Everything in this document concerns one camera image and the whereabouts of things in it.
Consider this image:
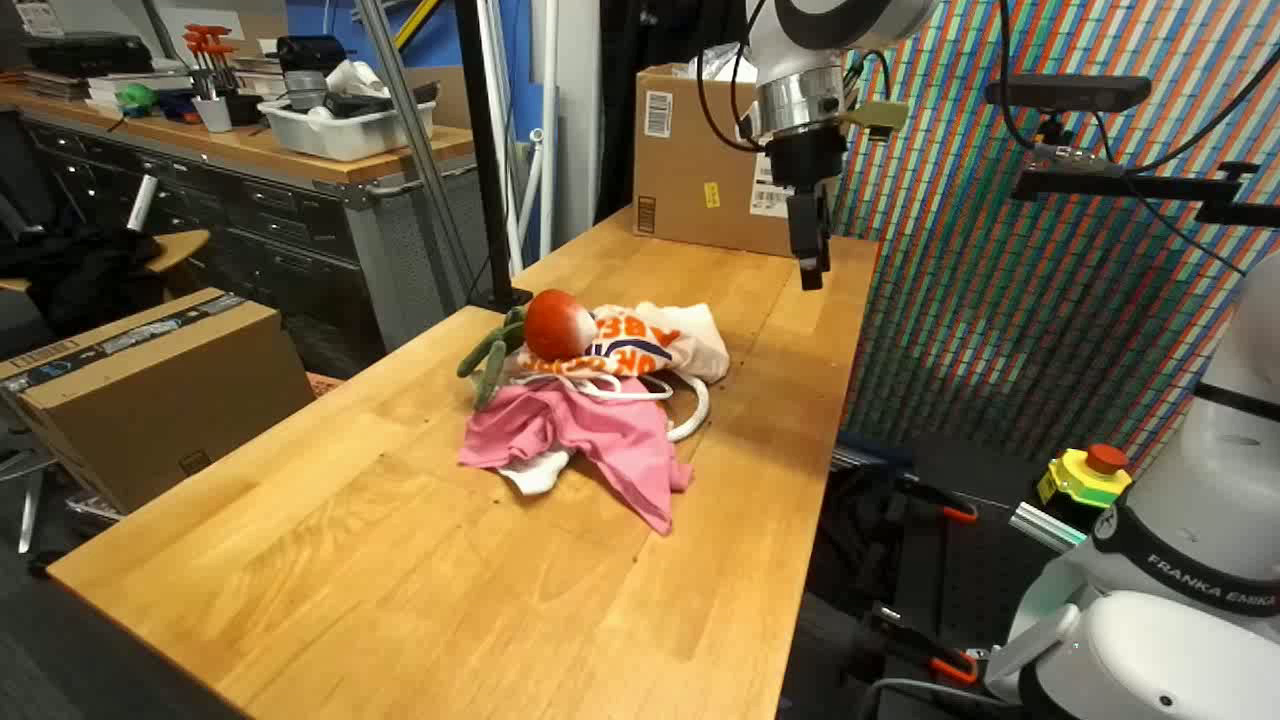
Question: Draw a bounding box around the cardboard box on floor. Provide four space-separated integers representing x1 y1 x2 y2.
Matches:
0 288 313 511

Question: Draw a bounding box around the white plastic bin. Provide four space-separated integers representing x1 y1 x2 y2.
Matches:
262 99 410 160

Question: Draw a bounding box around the peach printed shirt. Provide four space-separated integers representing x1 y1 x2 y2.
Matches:
528 305 732 383

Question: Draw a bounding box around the red white plush toy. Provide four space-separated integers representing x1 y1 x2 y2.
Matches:
457 288 597 410

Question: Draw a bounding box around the pink cloth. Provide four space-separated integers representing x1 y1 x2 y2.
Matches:
461 381 692 535

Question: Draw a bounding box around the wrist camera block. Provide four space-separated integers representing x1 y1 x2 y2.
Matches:
843 99 907 131

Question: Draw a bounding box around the cardboard box on table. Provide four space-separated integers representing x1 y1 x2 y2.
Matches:
634 66 789 258

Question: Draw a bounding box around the black vertical pole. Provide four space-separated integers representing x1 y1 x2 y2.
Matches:
457 0 528 313

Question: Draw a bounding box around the white rope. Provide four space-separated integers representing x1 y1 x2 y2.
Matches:
556 369 715 449

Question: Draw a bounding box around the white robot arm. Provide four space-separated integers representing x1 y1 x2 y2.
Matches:
744 0 1280 720

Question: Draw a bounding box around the grey white towel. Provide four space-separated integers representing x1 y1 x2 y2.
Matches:
504 449 569 496

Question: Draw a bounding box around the wooden workbench with drawers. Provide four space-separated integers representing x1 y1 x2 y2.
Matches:
0 80 488 378

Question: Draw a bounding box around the black camera on stand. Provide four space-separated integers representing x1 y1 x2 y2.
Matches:
984 75 1280 228

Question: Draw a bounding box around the yellow red emergency stop button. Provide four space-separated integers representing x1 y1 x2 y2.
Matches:
1036 446 1134 508

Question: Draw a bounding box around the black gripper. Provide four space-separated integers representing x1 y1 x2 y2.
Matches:
769 125 843 292

